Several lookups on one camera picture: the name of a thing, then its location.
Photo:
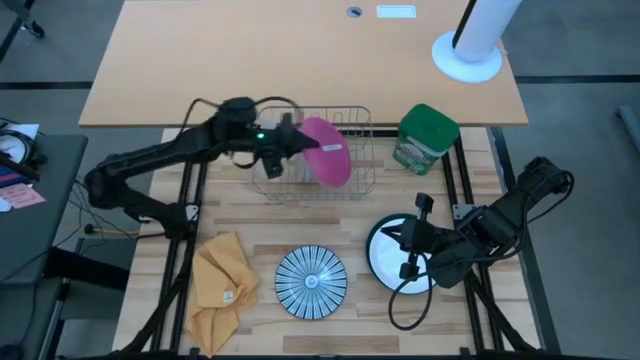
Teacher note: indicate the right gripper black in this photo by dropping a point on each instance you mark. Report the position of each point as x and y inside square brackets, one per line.
[425, 237]

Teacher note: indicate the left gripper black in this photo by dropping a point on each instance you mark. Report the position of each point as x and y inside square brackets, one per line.
[275, 140]

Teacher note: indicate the pink plate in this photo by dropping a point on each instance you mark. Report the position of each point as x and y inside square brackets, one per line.
[330, 150]

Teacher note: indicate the dark green bowl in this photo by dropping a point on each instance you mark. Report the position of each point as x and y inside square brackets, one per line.
[387, 262]

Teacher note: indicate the blue striped white plate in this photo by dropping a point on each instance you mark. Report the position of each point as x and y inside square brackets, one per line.
[310, 282]

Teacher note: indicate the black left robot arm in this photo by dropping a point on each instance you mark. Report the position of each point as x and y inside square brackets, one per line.
[150, 155]

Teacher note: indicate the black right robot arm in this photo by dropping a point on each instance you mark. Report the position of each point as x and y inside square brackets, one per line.
[495, 225]

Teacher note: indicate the beige desk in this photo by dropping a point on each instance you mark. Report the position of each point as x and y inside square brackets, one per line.
[250, 60]

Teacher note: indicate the green Cascade detergent tub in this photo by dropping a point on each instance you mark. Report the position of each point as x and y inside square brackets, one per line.
[425, 135]

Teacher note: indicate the white desk outlet cover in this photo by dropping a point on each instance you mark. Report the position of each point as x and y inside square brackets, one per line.
[396, 11]

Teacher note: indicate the yellow cloth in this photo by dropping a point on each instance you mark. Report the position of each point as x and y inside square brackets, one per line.
[220, 290]

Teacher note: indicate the white column with black stripe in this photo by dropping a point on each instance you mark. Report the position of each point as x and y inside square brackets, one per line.
[480, 35]

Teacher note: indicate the black headphones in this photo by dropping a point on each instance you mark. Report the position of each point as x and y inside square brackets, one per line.
[30, 150]

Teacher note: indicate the grey side table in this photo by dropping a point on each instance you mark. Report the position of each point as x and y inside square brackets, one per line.
[45, 235]

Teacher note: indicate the white paper sheet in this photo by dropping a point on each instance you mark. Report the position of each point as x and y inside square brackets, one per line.
[22, 131]

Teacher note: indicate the pink paper sheet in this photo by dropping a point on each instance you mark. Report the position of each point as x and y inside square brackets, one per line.
[20, 196]

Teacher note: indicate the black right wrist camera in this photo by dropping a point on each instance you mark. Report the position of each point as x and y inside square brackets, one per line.
[410, 270]

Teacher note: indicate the black aluminium rig frame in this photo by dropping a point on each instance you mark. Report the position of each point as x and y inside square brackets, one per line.
[450, 175]

